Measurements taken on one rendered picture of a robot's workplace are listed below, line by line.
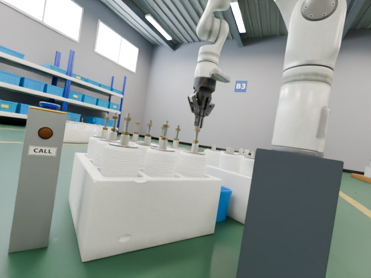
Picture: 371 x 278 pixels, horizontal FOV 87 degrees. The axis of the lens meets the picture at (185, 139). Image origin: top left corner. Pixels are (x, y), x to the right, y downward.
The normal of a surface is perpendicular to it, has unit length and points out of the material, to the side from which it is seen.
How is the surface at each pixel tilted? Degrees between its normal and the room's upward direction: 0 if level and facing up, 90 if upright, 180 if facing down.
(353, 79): 90
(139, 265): 0
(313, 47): 90
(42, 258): 0
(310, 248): 90
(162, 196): 90
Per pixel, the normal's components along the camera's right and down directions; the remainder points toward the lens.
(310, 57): -0.47, -0.09
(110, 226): 0.57, 0.10
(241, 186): -0.78, -0.11
